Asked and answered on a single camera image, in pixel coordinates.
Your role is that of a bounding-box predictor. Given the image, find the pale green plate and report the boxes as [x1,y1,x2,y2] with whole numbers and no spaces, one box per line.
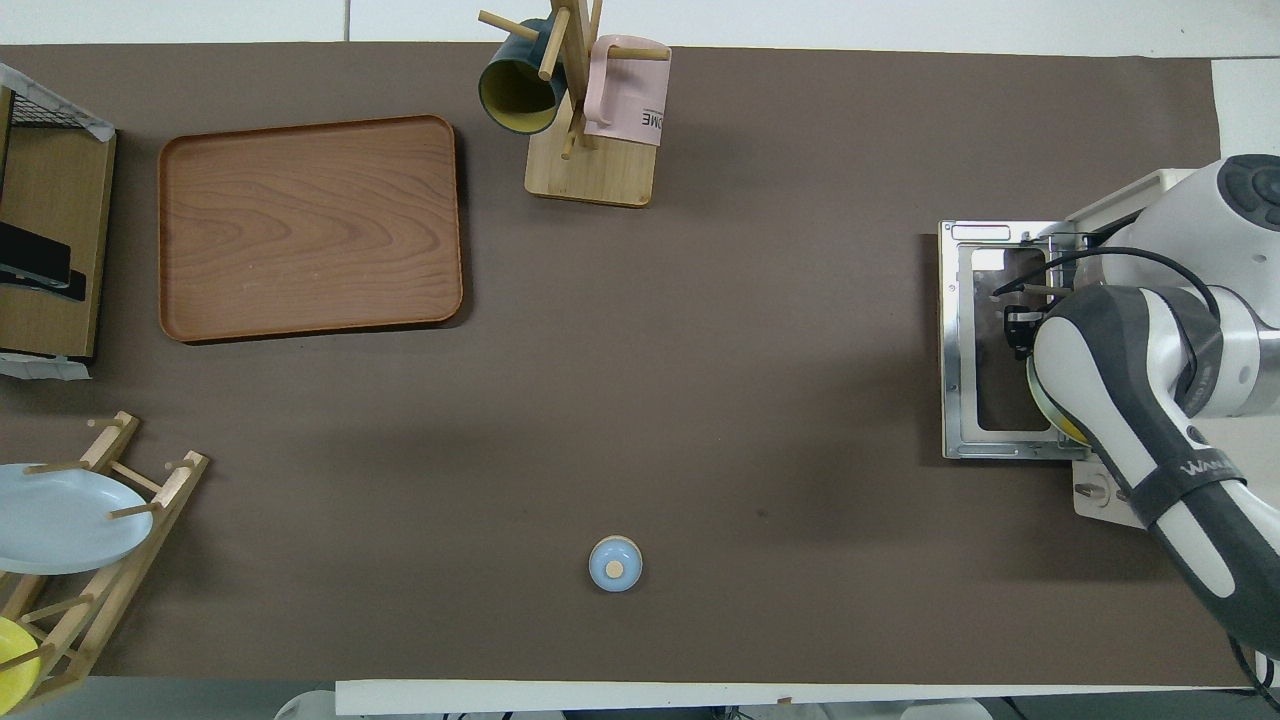
[1025,355,1096,448]

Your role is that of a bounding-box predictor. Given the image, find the toaster oven glass door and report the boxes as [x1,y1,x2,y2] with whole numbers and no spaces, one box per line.
[938,220,1093,461]

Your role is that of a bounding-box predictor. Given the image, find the white toaster oven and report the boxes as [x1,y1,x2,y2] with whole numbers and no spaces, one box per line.
[1062,168,1280,531]

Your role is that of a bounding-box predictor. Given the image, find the white crumpled plastic sheet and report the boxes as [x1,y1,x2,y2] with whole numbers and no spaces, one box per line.
[0,352,93,383]

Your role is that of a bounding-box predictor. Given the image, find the wooden dish rack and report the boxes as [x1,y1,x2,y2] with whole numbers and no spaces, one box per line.
[0,410,211,713]

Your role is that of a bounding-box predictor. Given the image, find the light blue plate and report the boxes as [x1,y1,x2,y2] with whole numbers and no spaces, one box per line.
[0,463,155,576]

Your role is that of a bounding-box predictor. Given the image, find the brown wooden tray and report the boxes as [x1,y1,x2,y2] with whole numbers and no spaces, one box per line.
[157,114,465,346]

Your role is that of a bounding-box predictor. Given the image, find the brown table mat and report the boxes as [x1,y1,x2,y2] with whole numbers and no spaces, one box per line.
[0,42,1259,689]

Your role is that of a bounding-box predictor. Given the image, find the yellow plate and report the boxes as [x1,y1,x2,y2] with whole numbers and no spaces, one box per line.
[0,616,43,709]

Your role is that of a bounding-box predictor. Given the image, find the wooden mug tree stand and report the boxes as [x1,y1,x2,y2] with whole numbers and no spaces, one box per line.
[477,0,673,209]

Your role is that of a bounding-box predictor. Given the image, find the pink mug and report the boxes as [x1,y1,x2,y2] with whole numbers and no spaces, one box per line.
[583,34,673,149]

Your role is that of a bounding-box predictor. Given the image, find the small blue jar wooden knob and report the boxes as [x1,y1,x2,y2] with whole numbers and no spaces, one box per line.
[588,535,644,593]

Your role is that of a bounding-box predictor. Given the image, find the dark blue mug yellow inside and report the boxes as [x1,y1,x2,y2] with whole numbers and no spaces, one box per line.
[477,18,569,136]

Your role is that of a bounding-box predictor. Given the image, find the wire shelf rack wooden boards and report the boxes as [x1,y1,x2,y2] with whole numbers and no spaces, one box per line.
[0,62,118,383]

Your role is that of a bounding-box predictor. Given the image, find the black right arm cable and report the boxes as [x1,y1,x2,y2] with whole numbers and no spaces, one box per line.
[990,245,1223,326]

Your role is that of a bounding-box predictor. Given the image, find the black oven power cable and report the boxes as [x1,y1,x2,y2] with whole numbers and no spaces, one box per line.
[1232,638,1280,698]

